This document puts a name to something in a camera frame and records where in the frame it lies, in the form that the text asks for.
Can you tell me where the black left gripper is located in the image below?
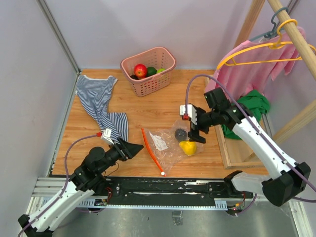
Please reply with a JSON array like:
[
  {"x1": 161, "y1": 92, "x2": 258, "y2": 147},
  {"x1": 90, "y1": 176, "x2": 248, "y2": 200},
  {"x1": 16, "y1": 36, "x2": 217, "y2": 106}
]
[{"x1": 97, "y1": 137, "x2": 144, "y2": 174}]

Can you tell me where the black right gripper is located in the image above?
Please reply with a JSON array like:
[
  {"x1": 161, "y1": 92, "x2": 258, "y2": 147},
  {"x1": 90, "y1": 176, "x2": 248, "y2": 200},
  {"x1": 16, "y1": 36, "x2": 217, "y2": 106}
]
[{"x1": 188, "y1": 107, "x2": 219, "y2": 143}]

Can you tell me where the clear zip top bag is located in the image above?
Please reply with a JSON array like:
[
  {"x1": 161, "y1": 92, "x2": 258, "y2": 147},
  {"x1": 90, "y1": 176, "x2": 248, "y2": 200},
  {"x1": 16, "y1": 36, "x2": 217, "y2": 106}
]
[{"x1": 141, "y1": 119, "x2": 203, "y2": 176}]

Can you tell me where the fake green lime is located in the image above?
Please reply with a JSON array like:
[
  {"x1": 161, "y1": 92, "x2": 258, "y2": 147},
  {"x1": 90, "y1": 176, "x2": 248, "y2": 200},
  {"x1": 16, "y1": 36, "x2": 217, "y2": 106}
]
[{"x1": 157, "y1": 68, "x2": 165, "y2": 74}]

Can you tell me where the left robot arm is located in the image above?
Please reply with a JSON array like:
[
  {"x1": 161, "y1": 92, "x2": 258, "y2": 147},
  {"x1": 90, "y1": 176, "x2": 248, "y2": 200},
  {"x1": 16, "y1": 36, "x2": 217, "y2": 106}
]
[{"x1": 18, "y1": 138, "x2": 144, "y2": 237}]

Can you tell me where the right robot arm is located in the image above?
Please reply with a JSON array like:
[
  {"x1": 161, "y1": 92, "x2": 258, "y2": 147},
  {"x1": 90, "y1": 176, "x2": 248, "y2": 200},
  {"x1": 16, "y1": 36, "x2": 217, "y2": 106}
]
[{"x1": 180, "y1": 88, "x2": 311, "y2": 206}]

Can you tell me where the fake yellow lemon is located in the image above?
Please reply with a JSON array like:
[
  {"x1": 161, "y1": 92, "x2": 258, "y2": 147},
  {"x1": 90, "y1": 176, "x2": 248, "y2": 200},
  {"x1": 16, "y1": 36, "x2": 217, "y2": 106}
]
[{"x1": 179, "y1": 141, "x2": 197, "y2": 156}]

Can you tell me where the fake dark purple fruit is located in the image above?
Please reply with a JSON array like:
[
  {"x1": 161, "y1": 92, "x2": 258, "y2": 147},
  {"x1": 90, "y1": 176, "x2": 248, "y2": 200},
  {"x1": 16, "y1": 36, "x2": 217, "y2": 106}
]
[{"x1": 174, "y1": 128, "x2": 188, "y2": 142}]

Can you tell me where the green tank top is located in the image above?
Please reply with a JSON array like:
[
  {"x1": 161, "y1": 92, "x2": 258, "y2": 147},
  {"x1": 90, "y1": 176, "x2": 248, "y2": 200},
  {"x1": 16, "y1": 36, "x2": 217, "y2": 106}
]
[{"x1": 222, "y1": 89, "x2": 271, "y2": 140}]

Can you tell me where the blue white striped shirt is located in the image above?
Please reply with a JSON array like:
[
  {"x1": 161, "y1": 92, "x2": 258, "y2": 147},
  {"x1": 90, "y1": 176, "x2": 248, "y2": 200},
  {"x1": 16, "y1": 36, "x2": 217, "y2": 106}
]
[{"x1": 76, "y1": 75, "x2": 129, "y2": 142}]

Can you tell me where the pink shirt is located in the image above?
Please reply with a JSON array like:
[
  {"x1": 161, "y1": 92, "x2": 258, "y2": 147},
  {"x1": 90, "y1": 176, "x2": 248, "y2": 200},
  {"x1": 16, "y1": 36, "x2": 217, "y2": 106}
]
[{"x1": 213, "y1": 33, "x2": 299, "y2": 100}]

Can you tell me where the yellow clothes hanger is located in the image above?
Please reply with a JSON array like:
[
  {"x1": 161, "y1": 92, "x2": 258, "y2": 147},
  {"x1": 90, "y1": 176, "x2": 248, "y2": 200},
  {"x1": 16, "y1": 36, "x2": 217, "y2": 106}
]
[{"x1": 217, "y1": 19, "x2": 303, "y2": 70}]

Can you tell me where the grey-blue clothes hanger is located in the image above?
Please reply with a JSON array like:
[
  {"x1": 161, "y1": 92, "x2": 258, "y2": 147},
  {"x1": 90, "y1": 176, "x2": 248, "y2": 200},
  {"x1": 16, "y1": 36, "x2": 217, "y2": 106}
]
[{"x1": 247, "y1": 6, "x2": 290, "y2": 41}]

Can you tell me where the wooden clothes rack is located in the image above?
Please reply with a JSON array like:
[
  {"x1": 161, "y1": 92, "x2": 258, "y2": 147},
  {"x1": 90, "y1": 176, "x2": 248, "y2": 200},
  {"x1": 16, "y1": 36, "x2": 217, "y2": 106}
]
[{"x1": 234, "y1": 0, "x2": 316, "y2": 149}]

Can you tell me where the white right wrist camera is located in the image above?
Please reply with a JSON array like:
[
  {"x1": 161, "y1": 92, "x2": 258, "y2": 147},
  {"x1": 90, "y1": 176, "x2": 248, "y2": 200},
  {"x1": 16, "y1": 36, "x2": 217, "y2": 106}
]
[{"x1": 179, "y1": 104, "x2": 197, "y2": 123}]

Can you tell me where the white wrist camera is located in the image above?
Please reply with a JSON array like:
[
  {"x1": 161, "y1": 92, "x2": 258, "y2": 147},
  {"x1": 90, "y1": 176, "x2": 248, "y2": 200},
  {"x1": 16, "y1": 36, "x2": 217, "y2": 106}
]
[
  {"x1": 96, "y1": 128, "x2": 114, "y2": 145},
  {"x1": 179, "y1": 104, "x2": 197, "y2": 123}
]

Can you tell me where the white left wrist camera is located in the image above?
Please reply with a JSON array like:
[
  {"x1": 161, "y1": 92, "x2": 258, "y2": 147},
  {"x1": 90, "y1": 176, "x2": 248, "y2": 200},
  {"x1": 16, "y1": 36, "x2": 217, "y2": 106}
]
[{"x1": 96, "y1": 128, "x2": 114, "y2": 145}]

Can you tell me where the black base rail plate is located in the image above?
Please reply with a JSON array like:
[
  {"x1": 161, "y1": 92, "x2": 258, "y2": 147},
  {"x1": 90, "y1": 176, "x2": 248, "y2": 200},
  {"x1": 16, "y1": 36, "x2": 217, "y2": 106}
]
[{"x1": 92, "y1": 177, "x2": 253, "y2": 207}]

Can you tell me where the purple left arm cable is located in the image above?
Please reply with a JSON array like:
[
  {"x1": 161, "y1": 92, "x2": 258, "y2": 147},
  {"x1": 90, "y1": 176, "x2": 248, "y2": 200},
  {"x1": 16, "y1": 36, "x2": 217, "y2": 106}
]
[{"x1": 17, "y1": 133, "x2": 102, "y2": 237}]

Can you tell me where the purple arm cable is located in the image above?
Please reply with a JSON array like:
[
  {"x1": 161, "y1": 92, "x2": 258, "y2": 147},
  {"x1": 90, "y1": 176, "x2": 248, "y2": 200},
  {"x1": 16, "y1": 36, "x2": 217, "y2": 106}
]
[
  {"x1": 17, "y1": 133, "x2": 102, "y2": 237},
  {"x1": 185, "y1": 74, "x2": 316, "y2": 203}
]

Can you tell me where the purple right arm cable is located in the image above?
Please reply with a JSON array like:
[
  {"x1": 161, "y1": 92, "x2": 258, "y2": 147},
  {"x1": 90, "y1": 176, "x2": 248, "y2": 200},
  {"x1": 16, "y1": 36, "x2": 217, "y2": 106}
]
[{"x1": 185, "y1": 74, "x2": 316, "y2": 203}]

